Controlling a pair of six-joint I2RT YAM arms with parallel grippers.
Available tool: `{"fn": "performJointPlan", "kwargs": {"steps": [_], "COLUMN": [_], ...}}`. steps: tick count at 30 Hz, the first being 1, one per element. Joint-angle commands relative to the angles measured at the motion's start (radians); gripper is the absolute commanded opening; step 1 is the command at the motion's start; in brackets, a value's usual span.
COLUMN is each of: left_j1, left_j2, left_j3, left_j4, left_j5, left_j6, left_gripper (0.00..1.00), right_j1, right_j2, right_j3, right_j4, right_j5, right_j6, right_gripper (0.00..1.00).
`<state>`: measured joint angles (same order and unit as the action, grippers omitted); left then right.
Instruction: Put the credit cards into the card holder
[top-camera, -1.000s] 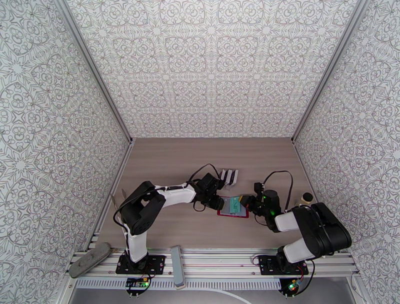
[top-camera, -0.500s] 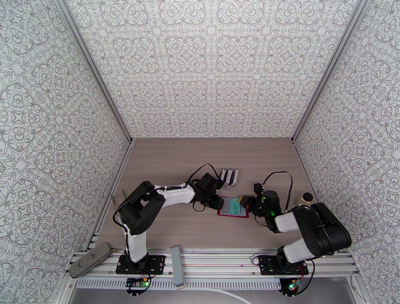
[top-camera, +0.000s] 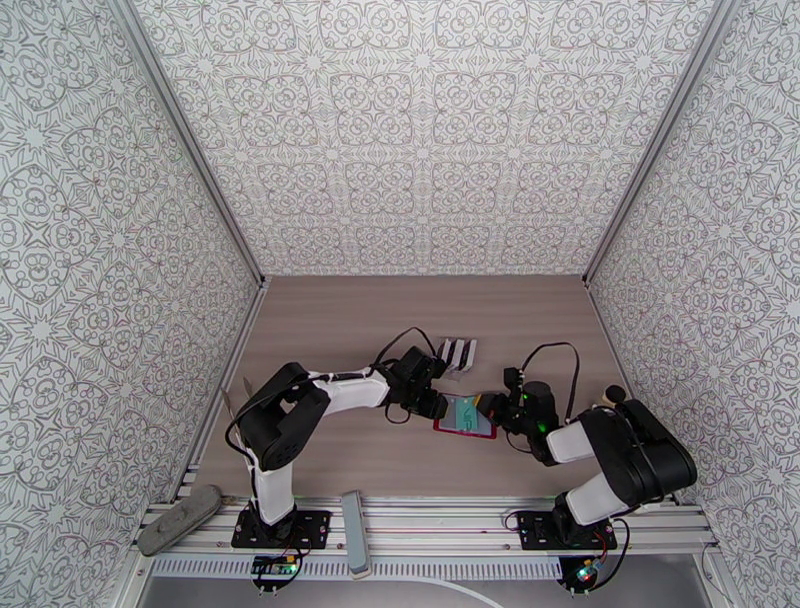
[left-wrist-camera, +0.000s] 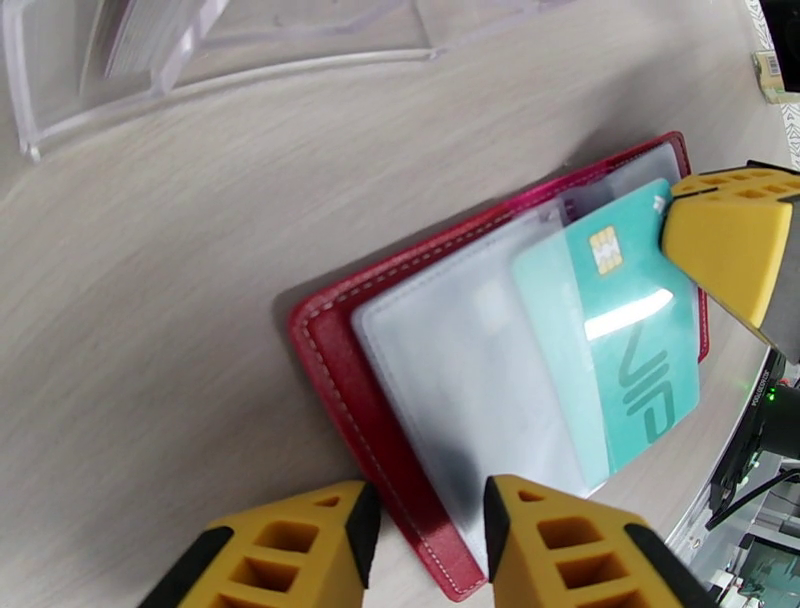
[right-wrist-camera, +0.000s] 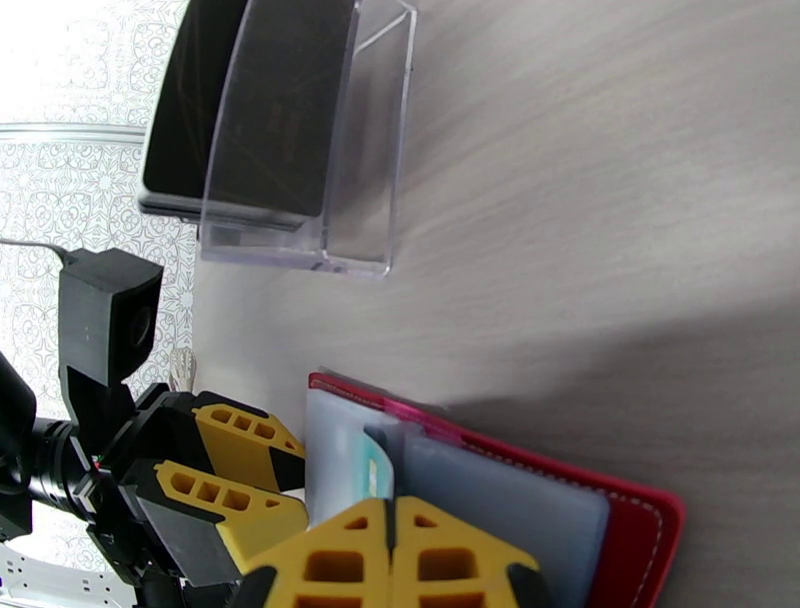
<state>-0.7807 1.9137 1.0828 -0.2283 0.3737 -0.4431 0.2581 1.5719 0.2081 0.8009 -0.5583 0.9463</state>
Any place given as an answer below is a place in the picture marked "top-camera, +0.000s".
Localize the grey metal panel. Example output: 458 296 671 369
134 552 717 608

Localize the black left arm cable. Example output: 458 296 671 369
226 326 439 483

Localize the aluminium rail frame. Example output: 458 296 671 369
131 465 720 561

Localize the teal card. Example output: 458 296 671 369
446 394 495 434

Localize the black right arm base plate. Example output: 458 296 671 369
515 511 619 553

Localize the red leather card holder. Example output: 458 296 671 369
432 391 500 441

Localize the grey flat stone weight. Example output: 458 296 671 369
136 484 223 558

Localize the white slotted cable duct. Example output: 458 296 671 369
152 557 564 579

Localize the grey rectangular bar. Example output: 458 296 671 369
340 490 373 576

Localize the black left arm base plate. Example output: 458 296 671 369
231 509 333 551

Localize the white curved cable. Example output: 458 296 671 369
374 574 504 608

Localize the aluminium corner post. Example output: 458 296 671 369
581 0 742 286
106 0 267 286

